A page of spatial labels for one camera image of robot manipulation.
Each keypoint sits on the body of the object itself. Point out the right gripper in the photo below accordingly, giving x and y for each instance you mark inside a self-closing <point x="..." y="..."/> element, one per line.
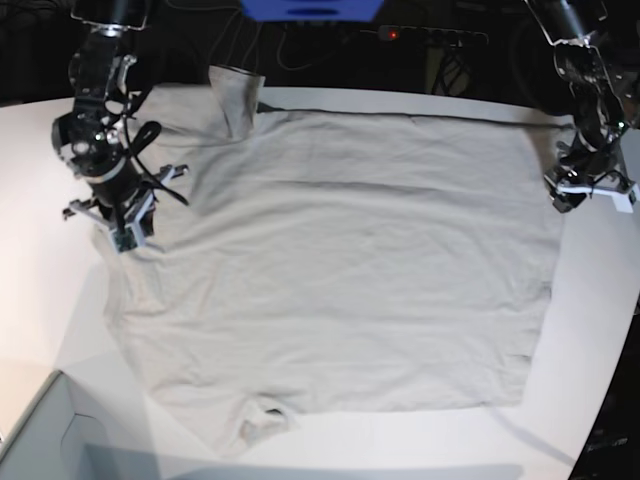
<point x="131" y="218"/>

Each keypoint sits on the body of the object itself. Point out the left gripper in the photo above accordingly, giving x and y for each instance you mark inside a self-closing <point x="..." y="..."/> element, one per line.
<point x="580" y="174"/>

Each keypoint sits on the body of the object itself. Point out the beige t-shirt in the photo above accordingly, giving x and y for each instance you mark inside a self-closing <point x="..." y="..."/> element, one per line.
<point x="333" y="262"/>

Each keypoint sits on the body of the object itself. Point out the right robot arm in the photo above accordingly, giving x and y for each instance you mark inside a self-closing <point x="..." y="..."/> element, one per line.
<point x="94" y="141"/>

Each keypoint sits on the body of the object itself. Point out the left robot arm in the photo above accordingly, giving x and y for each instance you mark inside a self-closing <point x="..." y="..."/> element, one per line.
<point x="603" y="79"/>

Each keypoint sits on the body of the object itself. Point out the white power strip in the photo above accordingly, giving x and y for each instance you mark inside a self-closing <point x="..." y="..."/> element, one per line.
<point x="433" y="36"/>

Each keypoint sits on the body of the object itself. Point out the blue plastic bin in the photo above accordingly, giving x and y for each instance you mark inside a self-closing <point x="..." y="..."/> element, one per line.
<point x="312" y="10"/>

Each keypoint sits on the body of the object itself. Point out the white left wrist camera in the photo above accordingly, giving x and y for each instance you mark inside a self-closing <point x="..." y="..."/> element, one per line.
<point x="625" y="201"/>

